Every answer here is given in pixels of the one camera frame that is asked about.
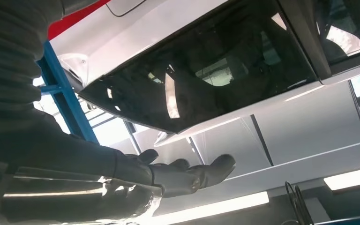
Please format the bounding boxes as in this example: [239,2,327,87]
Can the white car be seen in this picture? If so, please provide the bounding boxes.
[48,0,360,148]

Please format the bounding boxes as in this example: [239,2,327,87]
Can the thin black cable loop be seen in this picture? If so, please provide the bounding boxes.
[285,181,315,225]

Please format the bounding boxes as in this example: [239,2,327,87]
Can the ceiling light strip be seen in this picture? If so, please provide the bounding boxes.
[153,191,270,225]
[323,165,360,191]

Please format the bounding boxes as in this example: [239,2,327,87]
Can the red barrier belt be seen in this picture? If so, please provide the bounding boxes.
[47,0,112,41]

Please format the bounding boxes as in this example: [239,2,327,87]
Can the blue metal shelf rack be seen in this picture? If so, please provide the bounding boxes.
[36,40,360,225]

